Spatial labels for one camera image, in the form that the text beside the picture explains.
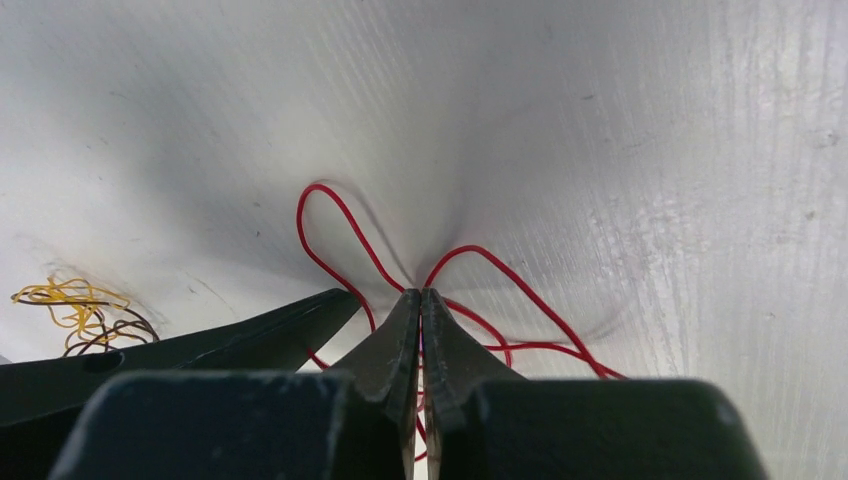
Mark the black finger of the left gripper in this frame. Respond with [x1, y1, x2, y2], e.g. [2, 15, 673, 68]
[1, 289, 360, 479]

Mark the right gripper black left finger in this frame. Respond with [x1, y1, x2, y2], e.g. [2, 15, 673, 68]
[327, 289, 421, 479]

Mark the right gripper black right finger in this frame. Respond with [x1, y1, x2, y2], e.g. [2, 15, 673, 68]
[421, 288, 525, 479]

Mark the red orange wire bundle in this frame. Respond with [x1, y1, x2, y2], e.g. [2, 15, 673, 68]
[11, 278, 162, 358]

